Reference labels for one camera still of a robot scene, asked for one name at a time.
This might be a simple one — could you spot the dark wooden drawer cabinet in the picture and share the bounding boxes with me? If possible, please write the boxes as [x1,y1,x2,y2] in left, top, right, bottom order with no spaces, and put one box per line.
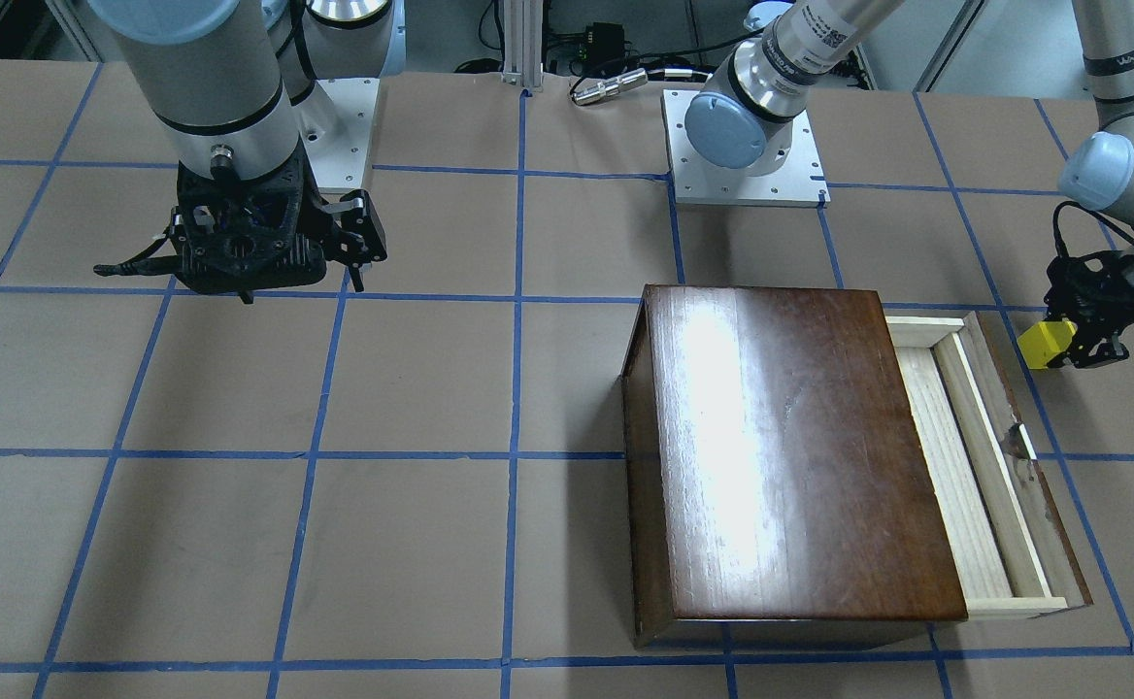
[620,284,968,649]

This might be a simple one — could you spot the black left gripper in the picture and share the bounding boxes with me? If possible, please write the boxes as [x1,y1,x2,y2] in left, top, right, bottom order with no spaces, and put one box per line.
[1043,250,1134,370]

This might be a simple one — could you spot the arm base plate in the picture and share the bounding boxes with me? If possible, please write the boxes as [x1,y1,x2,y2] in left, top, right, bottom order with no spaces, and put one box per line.
[293,77,381,194]
[663,89,832,208]

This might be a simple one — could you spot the yellow block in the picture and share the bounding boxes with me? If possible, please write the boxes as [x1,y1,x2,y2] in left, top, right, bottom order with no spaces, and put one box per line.
[1017,319,1077,370]

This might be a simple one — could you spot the white drawer handle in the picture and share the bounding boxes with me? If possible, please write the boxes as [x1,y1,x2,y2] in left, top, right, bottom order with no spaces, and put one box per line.
[999,420,1038,463]

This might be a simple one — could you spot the light wooden drawer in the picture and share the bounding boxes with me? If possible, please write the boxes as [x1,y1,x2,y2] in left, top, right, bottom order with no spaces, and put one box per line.
[886,315,1092,620]

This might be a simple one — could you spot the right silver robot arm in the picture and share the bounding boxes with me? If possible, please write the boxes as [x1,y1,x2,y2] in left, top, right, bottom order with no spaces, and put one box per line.
[88,1,406,304]

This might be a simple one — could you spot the aluminium frame post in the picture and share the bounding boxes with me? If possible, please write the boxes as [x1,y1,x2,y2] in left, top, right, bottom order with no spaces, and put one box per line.
[499,0,545,94]

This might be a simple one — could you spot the silver metal connector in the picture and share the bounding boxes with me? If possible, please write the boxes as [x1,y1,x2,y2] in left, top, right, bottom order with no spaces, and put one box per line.
[570,68,649,107]

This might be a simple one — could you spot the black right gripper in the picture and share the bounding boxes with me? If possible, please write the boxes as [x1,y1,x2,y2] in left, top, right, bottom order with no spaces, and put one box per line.
[93,160,388,295]

